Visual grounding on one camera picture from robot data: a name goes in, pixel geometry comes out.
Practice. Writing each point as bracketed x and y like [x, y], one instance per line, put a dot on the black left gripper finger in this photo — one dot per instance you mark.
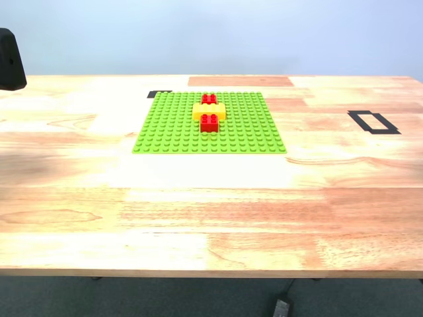
[10, 59]

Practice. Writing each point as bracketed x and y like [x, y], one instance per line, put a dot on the yellow toy brick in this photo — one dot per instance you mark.
[211, 108]

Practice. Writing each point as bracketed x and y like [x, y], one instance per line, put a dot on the green studded baseplate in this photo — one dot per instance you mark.
[165, 132]

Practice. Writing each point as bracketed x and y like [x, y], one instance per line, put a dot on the red toy brick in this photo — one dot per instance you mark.
[209, 125]
[209, 99]

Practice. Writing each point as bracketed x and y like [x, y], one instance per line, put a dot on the black corner tape mark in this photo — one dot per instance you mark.
[152, 94]

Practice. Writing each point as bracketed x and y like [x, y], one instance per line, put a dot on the black rectangle tape outline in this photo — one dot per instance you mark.
[361, 122]

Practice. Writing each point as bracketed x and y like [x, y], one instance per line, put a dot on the black power adapter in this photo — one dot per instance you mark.
[282, 308]

